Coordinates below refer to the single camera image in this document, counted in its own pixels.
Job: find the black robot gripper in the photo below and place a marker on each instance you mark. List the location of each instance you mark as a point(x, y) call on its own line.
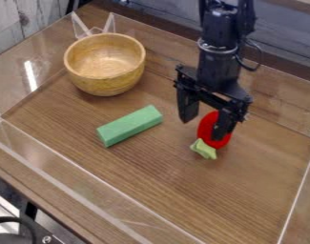
point(212, 83)

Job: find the red plush radish toy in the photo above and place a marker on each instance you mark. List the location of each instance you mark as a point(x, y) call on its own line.
point(205, 146)

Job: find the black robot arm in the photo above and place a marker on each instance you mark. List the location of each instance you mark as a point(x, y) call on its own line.
point(226, 24)

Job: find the green rectangular block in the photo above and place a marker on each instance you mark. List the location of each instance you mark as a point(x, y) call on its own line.
point(129, 125)

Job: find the wooden bowl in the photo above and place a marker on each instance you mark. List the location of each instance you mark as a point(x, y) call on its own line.
point(105, 63)

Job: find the clear acrylic tray enclosure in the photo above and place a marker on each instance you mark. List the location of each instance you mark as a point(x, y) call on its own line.
point(148, 191)

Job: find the black metal table frame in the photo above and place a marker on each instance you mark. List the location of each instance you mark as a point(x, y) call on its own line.
point(41, 235)

